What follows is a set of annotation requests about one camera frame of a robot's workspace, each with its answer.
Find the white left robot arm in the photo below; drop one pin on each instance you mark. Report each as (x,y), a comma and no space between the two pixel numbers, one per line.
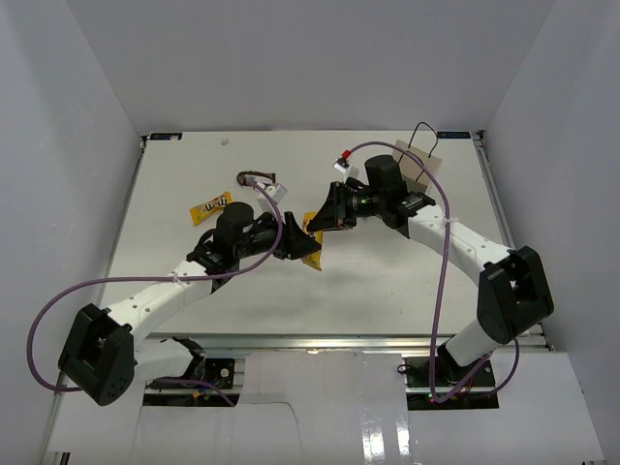
(100,355)

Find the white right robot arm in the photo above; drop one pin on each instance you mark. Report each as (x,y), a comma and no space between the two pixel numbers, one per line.
(513,293)

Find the large yellow M&M packet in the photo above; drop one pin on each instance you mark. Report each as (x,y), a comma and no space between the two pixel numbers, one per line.
(201,212)

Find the blue label corner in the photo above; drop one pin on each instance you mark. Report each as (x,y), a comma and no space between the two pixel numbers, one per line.
(165,136)
(453,135)

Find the aluminium front rail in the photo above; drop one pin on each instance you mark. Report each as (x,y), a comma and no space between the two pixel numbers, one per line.
(241,345)

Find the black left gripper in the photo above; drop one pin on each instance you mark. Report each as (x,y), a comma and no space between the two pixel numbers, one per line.
(296,242)

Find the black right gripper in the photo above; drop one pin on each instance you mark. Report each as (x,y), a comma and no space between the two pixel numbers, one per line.
(331,215)

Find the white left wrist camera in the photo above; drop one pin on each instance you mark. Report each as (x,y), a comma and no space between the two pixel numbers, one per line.
(276,192)

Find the blue label left corner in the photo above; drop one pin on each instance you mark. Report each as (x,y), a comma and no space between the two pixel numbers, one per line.
(165,136)

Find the small yellow M&M packet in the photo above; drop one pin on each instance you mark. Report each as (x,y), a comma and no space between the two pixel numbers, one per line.
(313,260)

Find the blue label right corner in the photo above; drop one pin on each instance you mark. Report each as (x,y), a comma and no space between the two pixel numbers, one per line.
(453,135)

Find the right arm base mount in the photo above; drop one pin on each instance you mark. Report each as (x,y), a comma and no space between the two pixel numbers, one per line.
(475,395)

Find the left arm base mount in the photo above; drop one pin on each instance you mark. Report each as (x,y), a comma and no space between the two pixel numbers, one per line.
(218,372)

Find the brown paper coffee bag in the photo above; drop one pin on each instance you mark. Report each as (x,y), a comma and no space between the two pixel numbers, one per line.
(416,178)

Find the brown chocolate bar wrapper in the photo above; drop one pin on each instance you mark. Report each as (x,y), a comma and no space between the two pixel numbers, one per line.
(247,178)

